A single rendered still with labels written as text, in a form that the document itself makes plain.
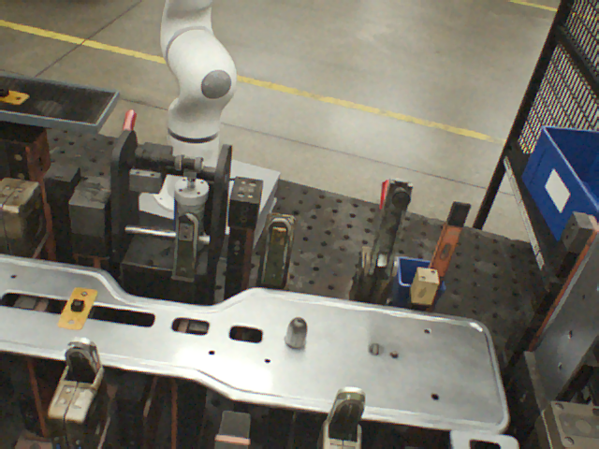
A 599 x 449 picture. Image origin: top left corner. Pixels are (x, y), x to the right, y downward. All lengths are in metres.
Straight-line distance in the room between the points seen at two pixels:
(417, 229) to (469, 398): 0.84
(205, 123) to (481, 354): 0.76
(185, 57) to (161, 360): 0.64
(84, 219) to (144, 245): 0.13
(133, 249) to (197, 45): 0.44
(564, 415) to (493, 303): 0.71
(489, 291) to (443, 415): 0.73
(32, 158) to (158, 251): 0.30
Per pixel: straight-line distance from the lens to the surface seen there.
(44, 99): 1.24
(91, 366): 0.88
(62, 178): 1.14
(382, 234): 1.02
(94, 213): 1.11
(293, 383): 0.95
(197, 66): 1.29
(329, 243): 1.65
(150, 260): 1.16
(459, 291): 1.63
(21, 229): 1.13
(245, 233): 1.10
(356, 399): 0.80
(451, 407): 0.99
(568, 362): 1.01
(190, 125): 1.42
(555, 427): 0.96
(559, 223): 1.32
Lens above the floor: 1.75
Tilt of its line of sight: 38 degrees down
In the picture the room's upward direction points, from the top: 10 degrees clockwise
